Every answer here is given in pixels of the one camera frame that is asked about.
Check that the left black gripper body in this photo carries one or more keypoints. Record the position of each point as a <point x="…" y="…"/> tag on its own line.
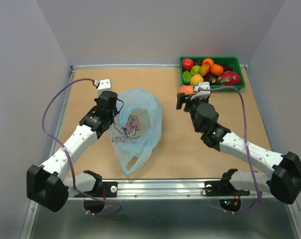
<point x="115" y="112"/>

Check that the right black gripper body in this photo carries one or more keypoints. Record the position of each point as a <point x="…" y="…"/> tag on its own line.
<point x="192" y="107"/>

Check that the small orange peach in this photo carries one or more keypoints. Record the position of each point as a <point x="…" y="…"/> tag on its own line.
<point x="186" y="89"/>

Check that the orange peach fruit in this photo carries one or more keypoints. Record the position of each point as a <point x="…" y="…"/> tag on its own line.
<point x="196" y="79"/>

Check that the light blue plastic bag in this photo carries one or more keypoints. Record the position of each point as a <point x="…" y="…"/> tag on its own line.
<point x="137" y="129"/>

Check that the red orange persimmon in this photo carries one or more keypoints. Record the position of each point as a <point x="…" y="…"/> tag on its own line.
<point x="216" y="69"/>

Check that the orange tangerine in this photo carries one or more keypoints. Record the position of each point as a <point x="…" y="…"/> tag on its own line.
<point x="208" y="60"/>

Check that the red yellow mango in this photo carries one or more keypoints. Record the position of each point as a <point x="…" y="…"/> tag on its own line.
<point x="204" y="69"/>

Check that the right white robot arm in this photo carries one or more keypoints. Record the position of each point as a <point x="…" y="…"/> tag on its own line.
<point x="272" y="172"/>

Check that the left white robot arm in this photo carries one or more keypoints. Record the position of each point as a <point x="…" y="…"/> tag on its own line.
<point x="48" y="184"/>

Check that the pink dragon fruit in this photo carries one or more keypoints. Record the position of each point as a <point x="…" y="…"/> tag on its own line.
<point x="229" y="78"/>

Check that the green starfruit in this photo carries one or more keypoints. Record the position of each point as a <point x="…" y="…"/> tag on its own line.
<point x="186" y="77"/>

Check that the yellow green pear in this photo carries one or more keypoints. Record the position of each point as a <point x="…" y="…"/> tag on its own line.
<point x="195" y="70"/>

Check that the red apple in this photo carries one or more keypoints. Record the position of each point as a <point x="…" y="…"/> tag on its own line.
<point x="187" y="64"/>

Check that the purple grape bunch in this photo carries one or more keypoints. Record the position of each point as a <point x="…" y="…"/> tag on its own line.
<point x="226" y="67"/>

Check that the green plastic tray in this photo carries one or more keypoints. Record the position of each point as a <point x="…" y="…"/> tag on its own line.
<point x="217" y="60"/>

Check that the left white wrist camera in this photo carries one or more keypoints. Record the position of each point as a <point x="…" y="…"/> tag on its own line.
<point x="102" y="85"/>

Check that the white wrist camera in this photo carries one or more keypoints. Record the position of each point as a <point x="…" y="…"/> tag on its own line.
<point x="201" y="90"/>
<point x="102" y="85"/>

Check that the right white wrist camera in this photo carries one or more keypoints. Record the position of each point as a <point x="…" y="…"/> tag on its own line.
<point x="201" y="90"/>

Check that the aluminium mounting rail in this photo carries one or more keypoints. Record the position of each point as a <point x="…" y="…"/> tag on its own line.
<point x="150" y="189"/>

